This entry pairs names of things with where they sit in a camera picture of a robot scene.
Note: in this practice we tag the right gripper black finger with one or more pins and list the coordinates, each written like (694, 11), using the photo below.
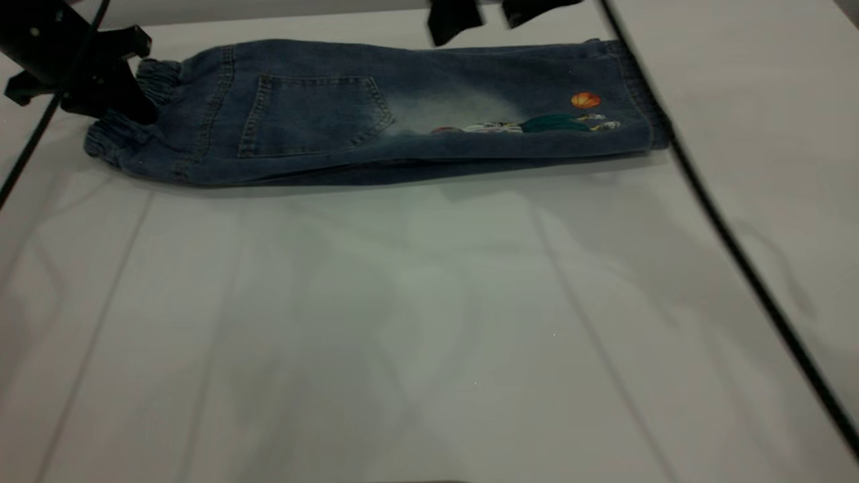
(453, 17)
(530, 8)

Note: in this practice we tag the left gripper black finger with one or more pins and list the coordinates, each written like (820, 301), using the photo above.
(111, 94)
(124, 43)

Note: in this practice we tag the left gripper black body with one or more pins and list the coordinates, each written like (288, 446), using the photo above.
(40, 33)

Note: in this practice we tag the blue denim pants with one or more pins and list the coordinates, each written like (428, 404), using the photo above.
(302, 121)

